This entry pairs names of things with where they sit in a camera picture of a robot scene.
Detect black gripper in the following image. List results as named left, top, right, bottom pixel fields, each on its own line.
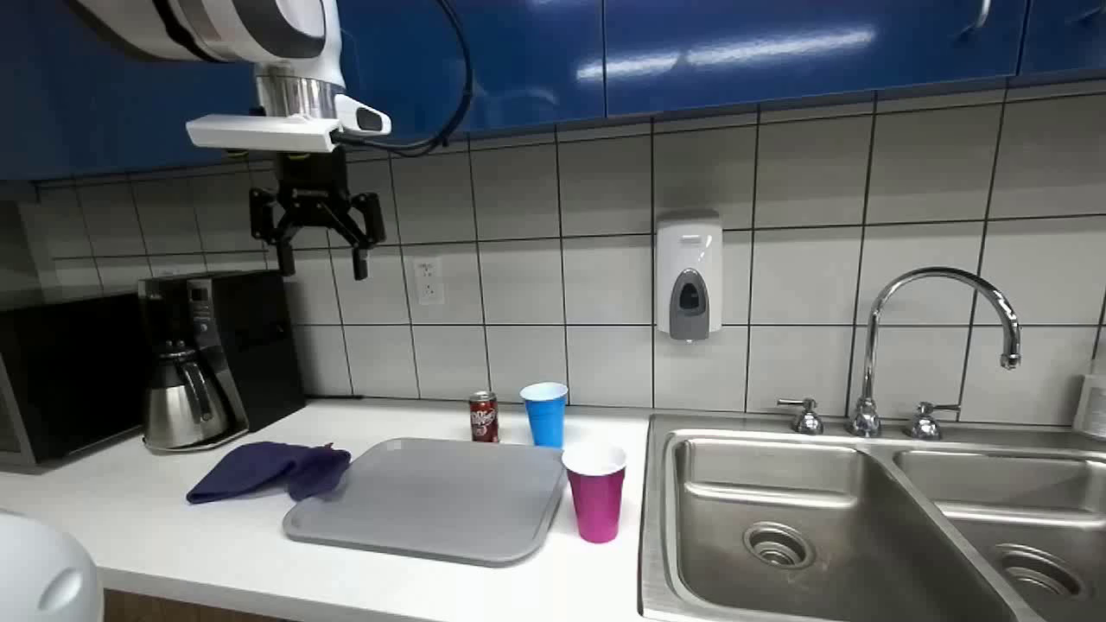
left=246, top=150, right=391, bottom=284

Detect blue plastic cup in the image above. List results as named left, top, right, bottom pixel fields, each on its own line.
left=517, top=381, right=570, bottom=453

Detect magenta plastic cup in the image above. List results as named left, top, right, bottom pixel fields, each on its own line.
left=560, top=440, right=633, bottom=547

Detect white rounded robot base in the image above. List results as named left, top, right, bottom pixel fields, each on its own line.
left=0, top=512, right=108, bottom=622

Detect grey plastic tray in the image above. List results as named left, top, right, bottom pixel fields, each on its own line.
left=280, top=434, right=570, bottom=571

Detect black coffee maker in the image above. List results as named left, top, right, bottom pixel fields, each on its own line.
left=136, top=269, right=310, bottom=456

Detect steel coffee carafe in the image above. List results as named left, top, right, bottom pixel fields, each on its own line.
left=143, top=342, right=235, bottom=453

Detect purple cloth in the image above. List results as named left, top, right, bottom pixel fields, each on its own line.
left=184, top=440, right=354, bottom=507

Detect red soda can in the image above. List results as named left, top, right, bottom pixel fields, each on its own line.
left=466, top=386, right=502, bottom=446

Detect black microwave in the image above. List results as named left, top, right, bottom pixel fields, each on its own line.
left=0, top=289, right=153, bottom=472

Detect white soap dispenser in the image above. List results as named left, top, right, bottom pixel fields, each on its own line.
left=652, top=214, right=725, bottom=342

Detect wooden lower cabinet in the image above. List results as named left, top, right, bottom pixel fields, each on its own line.
left=99, top=588, right=289, bottom=622

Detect blue upper cabinets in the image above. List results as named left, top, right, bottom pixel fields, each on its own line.
left=0, top=0, right=1106, bottom=187

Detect steel double sink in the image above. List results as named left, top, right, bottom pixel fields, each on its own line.
left=635, top=410, right=1106, bottom=622

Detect chrome gooseneck faucet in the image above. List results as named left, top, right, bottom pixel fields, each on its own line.
left=847, top=267, right=1025, bottom=440

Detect white wall outlet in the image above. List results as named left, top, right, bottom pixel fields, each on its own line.
left=410, top=254, right=451, bottom=309

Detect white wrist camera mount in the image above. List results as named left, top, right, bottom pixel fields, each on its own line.
left=184, top=92, right=394, bottom=156

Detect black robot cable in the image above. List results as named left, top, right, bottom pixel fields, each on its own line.
left=332, top=0, right=478, bottom=164

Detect chrome faucet handle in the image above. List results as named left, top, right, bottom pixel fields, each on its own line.
left=775, top=399, right=825, bottom=440
left=906, top=399, right=961, bottom=442

